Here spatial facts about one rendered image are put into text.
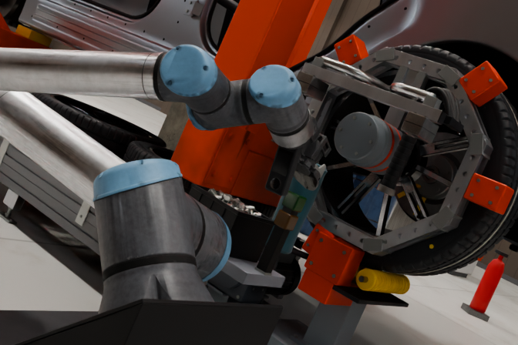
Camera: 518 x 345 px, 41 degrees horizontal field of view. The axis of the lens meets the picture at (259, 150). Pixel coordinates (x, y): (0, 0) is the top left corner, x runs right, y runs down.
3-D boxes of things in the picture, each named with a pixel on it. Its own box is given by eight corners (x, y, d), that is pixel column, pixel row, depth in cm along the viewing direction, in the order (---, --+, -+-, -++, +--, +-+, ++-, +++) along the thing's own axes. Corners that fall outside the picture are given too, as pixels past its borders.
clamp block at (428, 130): (432, 145, 168) (441, 125, 168) (418, 136, 161) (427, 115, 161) (414, 138, 171) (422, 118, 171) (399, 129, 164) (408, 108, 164)
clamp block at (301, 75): (322, 102, 188) (330, 84, 188) (305, 92, 181) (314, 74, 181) (307, 96, 191) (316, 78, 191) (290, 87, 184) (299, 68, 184)
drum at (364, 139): (399, 184, 192) (420, 138, 191) (366, 170, 175) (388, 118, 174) (358, 165, 200) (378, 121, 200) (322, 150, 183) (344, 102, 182)
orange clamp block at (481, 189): (471, 202, 181) (503, 216, 175) (462, 196, 174) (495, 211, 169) (482, 177, 180) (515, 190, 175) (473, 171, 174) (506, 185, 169)
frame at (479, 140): (432, 284, 180) (520, 92, 178) (423, 283, 175) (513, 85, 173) (277, 202, 213) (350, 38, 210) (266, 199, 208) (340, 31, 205)
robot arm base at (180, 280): (159, 313, 96) (149, 244, 100) (69, 345, 105) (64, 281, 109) (242, 314, 111) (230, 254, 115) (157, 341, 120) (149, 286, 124)
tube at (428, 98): (459, 127, 179) (477, 89, 179) (433, 108, 164) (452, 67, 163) (402, 106, 190) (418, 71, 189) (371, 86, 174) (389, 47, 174)
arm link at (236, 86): (180, 74, 134) (241, 65, 131) (202, 96, 144) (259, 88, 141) (179, 118, 131) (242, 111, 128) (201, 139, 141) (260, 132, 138)
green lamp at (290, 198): (301, 213, 169) (307, 198, 169) (293, 211, 166) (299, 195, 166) (289, 206, 172) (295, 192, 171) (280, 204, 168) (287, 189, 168)
